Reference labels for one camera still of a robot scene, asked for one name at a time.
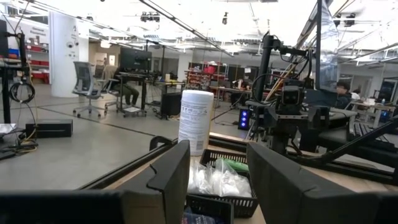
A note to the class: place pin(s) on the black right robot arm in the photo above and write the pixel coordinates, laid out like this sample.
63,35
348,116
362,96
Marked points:
289,137

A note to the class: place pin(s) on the black equipment stand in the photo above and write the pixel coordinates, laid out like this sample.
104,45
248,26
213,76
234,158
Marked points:
5,93

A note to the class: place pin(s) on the computer tower with lights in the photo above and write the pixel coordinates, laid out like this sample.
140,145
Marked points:
244,118

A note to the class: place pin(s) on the black keyboard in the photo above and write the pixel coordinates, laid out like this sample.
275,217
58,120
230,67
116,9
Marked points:
367,130

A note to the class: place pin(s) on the black desk stand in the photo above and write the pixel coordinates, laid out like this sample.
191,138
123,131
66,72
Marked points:
143,93

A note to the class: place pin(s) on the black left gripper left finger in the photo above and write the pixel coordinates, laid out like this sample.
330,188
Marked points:
168,186

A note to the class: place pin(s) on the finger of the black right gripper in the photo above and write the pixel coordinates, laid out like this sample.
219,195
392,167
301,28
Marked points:
320,115
271,118

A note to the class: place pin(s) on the grey office chair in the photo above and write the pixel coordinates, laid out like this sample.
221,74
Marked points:
84,77

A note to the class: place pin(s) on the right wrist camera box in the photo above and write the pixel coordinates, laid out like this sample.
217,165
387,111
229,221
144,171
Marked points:
292,96

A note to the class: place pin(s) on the red storage shelving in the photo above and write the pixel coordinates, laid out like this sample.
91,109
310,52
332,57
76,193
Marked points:
199,79

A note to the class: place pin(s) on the black monitor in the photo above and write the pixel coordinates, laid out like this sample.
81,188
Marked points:
135,59

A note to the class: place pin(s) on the person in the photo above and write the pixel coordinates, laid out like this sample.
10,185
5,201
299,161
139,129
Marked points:
343,98
126,90

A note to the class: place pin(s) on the black cabinet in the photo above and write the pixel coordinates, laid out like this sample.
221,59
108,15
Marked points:
171,104

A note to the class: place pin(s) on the clear bag of cotton balls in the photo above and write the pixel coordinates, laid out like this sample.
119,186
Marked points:
230,183

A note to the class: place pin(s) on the black box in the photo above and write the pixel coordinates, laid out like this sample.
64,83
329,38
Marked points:
49,129

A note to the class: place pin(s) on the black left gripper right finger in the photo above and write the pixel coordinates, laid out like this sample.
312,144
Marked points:
286,199

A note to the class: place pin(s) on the small green bottle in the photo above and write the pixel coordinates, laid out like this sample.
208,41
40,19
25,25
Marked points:
236,165

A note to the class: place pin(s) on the white wipes canister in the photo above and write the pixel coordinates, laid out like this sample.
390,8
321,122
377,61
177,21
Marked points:
196,121

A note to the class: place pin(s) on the dark blue toiletry tube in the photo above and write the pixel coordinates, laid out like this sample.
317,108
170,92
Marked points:
199,219

